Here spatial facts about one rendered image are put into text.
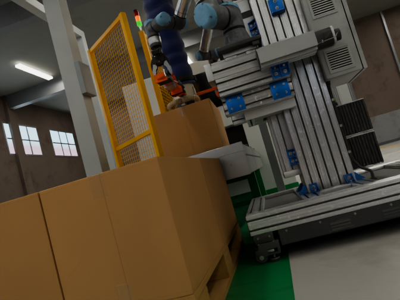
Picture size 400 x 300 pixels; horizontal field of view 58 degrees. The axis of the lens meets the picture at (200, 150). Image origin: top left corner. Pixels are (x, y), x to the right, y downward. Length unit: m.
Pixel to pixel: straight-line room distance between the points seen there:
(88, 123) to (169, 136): 1.13
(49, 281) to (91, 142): 2.20
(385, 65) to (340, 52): 10.68
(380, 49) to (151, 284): 12.07
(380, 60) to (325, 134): 10.75
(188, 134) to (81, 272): 1.42
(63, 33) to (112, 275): 2.82
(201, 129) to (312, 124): 0.75
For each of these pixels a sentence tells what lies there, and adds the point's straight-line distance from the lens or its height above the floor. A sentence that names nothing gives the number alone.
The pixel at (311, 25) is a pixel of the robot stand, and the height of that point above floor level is 1.06.
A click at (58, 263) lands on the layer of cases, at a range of 1.22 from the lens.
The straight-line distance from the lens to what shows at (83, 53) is 6.06.
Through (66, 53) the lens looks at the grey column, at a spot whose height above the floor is 1.88.
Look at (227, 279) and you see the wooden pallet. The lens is 1.58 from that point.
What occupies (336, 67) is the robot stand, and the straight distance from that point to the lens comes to 2.00.
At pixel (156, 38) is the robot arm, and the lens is 2.23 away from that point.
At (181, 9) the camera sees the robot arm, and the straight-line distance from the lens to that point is 2.23.
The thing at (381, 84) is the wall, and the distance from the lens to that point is 12.53.
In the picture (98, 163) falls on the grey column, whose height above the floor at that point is 0.83.
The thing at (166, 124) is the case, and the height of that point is 0.87.
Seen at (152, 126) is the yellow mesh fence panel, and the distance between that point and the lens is 3.19.
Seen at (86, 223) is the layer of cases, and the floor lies 0.41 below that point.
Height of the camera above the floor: 0.44
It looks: 5 degrees up
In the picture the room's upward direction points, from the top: 16 degrees counter-clockwise
